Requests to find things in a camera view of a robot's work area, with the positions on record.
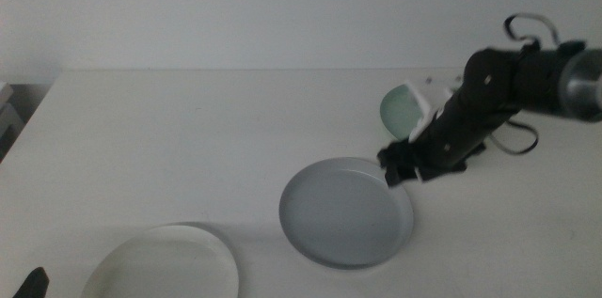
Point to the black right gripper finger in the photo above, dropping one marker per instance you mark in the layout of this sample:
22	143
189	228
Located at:
400	176
392	154

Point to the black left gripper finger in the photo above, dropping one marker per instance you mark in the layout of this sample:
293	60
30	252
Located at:
34	285

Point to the pale green shallow bowl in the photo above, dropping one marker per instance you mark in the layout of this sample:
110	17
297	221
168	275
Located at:
400	112

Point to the grey shallow bowl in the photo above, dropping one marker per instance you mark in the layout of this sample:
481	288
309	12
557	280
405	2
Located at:
345	213

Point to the white shallow bowl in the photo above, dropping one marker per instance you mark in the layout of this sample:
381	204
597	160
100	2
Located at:
164	265

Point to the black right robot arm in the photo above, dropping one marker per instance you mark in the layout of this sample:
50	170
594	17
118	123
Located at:
545	79

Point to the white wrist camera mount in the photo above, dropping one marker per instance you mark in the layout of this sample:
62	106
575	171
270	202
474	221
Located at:
425	112

